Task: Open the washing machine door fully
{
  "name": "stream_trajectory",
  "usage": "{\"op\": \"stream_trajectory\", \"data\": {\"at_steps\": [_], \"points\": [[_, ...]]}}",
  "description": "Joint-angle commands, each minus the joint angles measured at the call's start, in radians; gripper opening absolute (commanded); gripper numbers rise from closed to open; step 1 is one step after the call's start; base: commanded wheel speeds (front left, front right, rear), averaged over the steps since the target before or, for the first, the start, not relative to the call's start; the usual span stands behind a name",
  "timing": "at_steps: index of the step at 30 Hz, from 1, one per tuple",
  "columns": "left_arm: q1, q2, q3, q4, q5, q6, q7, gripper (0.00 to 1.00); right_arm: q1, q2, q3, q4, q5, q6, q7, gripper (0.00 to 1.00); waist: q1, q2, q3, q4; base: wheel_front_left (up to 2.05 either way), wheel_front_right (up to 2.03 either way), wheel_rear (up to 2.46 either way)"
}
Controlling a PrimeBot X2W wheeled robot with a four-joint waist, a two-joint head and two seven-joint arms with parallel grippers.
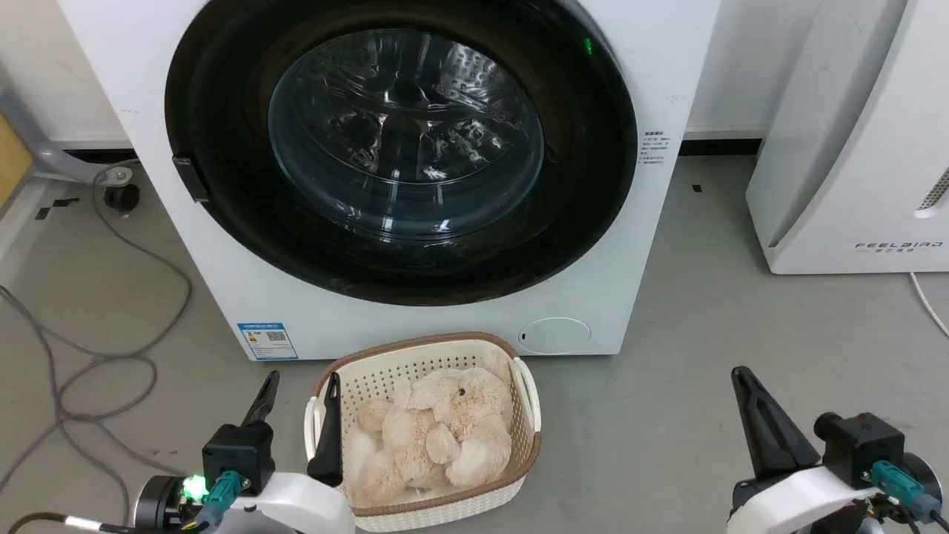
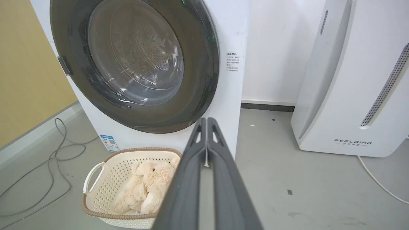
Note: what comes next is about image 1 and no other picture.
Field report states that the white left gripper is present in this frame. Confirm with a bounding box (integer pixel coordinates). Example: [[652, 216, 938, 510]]
[[221, 370, 356, 534]]

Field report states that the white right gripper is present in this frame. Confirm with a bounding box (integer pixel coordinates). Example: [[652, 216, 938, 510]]
[[727, 366, 877, 534]]

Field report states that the black round washing machine door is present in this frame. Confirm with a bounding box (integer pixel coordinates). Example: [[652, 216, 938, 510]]
[[165, 0, 638, 307]]

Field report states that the white washing machine body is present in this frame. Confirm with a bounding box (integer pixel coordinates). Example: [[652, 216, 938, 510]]
[[58, 0, 721, 362]]

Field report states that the blue energy label sticker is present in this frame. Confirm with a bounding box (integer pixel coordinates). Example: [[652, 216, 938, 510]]
[[237, 322, 300, 361]]

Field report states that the cream laundry basket brown rim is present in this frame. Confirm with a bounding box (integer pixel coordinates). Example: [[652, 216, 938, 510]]
[[303, 332, 543, 533]]

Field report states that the beige plush toy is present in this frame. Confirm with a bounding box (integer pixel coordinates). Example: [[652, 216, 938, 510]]
[[348, 366, 514, 508]]

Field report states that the round white filter cover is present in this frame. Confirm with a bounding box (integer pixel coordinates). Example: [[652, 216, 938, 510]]
[[518, 317, 592, 355]]

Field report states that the black caster wheel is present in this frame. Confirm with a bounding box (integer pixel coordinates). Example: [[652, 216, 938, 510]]
[[103, 183, 142, 212]]

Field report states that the white air purifier appliance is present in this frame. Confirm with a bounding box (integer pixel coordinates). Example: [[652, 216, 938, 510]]
[[746, 0, 949, 276]]

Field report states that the small text sticker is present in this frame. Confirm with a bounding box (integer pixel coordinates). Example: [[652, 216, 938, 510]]
[[642, 132, 672, 166]]

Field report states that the black floor tape strip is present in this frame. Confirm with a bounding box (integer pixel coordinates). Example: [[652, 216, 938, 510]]
[[34, 197, 81, 221]]

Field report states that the grey furniture leg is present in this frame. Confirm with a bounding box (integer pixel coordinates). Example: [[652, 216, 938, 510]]
[[0, 74, 136, 186]]

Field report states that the right arm cable teal plug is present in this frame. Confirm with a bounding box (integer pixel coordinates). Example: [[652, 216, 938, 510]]
[[867, 460, 949, 534]]

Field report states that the grey floor cable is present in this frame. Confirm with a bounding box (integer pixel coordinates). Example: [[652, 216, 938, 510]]
[[0, 159, 194, 524]]

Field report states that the white floor cable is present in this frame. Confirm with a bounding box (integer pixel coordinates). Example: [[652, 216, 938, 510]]
[[909, 271, 949, 338]]

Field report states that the black door handle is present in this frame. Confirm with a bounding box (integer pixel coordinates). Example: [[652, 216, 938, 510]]
[[172, 155, 211, 203]]

